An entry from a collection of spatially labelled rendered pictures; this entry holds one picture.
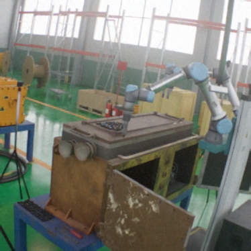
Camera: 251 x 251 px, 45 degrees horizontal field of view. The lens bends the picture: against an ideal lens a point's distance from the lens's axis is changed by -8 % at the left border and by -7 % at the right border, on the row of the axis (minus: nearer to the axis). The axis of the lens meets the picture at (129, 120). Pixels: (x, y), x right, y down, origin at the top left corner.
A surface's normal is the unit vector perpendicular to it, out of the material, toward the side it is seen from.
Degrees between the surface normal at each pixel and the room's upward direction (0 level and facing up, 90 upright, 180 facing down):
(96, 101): 90
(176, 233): 90
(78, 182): 90
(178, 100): 90
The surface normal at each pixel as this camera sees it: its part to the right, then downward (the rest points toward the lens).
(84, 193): -0.59, 0.08
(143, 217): -0.76, 0.03
